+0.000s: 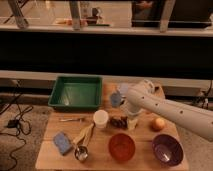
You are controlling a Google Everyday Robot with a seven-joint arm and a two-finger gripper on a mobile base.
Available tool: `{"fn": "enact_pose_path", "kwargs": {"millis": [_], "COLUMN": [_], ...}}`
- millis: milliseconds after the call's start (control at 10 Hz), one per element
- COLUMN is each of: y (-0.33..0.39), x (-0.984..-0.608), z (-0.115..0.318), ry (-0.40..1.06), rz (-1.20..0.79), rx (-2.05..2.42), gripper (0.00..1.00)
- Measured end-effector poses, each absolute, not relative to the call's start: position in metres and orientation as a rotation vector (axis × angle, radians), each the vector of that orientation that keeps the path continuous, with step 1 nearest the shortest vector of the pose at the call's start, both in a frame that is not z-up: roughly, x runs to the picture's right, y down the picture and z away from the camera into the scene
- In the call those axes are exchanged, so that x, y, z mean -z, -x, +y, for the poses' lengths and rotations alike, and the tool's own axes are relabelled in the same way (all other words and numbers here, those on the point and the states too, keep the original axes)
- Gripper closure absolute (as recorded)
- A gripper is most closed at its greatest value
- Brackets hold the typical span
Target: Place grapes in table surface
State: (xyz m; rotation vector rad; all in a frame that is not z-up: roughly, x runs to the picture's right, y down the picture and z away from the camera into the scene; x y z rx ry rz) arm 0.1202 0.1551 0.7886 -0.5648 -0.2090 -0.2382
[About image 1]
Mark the red bowl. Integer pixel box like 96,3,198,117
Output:
108,133,136,162

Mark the blue sponge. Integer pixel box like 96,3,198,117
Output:
53,132,72,155

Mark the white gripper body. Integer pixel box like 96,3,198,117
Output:
121,101,142,130

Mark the metal measuring cup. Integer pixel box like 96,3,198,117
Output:
73,125,94,163

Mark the yellow round fruit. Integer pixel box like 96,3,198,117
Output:
152,118,165,131

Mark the black cable on floor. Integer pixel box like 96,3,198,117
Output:
0,84,34,171

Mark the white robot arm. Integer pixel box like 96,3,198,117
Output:
121,80,213,142

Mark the blue cloth item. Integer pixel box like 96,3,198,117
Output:
110,83,129,108

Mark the green plastic tray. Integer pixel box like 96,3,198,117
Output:
48,76,102,111

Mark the white cup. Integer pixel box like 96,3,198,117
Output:
93,110,109,129

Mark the dark grape bunch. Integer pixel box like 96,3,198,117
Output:
110,117,127,129

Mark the purple bowl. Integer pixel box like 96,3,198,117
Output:
152,134,184,167

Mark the silver fork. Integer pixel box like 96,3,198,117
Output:
59,117,85,122

